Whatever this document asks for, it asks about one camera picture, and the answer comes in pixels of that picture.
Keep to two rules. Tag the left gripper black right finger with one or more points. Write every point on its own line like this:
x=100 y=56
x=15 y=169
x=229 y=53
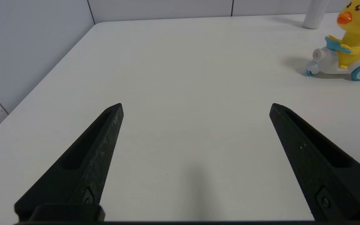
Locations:
x=317 y=168

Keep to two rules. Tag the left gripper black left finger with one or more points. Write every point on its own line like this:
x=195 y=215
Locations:
x=83 y=175

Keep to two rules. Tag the yellow duck scooter toy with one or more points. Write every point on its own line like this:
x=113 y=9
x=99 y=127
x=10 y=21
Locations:
x=353 y=40

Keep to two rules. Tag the white bottle grey cap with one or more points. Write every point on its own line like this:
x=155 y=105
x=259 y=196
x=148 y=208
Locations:
x=314 y=14

